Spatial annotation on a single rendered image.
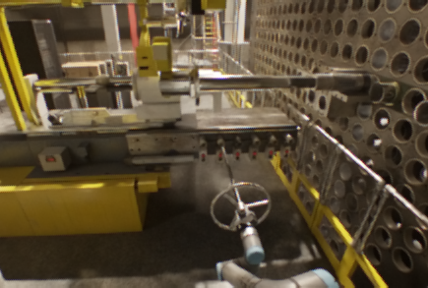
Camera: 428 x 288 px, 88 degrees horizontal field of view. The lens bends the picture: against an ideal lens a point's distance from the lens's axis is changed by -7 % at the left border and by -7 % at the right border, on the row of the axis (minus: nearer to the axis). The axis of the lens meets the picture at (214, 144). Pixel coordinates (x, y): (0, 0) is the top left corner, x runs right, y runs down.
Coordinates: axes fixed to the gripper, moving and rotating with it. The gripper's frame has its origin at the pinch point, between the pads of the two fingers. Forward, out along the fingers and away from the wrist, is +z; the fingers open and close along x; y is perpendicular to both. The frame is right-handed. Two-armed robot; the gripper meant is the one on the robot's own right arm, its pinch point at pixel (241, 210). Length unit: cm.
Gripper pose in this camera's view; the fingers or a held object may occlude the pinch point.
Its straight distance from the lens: 150.8
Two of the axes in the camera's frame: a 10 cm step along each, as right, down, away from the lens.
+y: 6.5, 6.4, 4.2
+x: 7.5, -6.2, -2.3
